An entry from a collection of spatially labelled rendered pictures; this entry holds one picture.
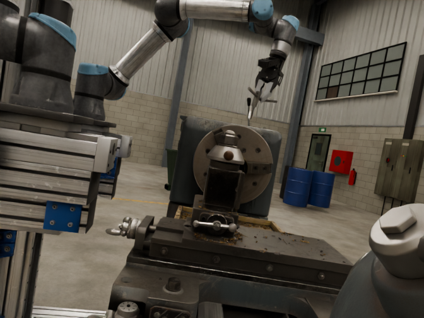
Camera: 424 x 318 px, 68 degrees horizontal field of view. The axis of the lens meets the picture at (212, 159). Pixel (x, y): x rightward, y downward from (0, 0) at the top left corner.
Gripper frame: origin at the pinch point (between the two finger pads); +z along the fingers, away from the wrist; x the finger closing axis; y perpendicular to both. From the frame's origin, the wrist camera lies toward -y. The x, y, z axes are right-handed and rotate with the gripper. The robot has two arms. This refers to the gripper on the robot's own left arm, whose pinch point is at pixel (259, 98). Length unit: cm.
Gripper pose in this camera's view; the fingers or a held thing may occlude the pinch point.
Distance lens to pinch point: 132.9
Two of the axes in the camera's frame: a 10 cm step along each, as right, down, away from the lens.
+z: -3.5, 9.4, 0.5
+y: 4.4, 1.2, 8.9
